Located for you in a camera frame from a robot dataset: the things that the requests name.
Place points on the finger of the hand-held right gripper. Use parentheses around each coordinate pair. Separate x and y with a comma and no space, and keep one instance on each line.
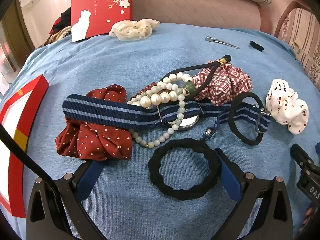
(301,156)

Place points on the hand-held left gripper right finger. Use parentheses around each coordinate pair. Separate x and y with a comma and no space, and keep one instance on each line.
(230,177)

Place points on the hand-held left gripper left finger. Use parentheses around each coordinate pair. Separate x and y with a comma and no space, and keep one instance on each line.
(88,177)

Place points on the red polka dot scrunchie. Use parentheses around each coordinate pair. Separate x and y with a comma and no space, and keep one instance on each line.
(95,140)

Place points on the white dotted scrunchie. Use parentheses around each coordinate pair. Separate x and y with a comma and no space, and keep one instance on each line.
(287,107)

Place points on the red box with white inside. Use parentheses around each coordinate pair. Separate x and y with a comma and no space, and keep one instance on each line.
(15,160)

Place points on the red plaid scrunchie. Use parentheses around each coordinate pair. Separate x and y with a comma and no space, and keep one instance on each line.
(225,85)

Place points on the black elastic band gold wrap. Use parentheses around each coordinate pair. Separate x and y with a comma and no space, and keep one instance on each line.
(185,68)

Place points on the small black hair clip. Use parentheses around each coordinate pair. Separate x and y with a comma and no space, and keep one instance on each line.
(256,46)

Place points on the striped floral cushion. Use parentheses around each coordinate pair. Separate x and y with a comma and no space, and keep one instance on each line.
(305,35)

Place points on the blue towel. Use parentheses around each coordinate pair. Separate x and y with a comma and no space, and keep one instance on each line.
(150,62)

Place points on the silver hair clip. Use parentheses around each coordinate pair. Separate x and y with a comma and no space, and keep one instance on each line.
(220,42)

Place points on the dark clothes pile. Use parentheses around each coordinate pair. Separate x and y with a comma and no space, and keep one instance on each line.
(61,27)

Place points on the cream dotted scrunchie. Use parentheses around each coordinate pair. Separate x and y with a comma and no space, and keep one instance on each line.
(132,30)

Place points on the red box with blossoms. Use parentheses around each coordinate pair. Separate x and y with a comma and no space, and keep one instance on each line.
(100,10)

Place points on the pink quilted sofa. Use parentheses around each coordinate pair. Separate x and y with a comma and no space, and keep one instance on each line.
(187,7)

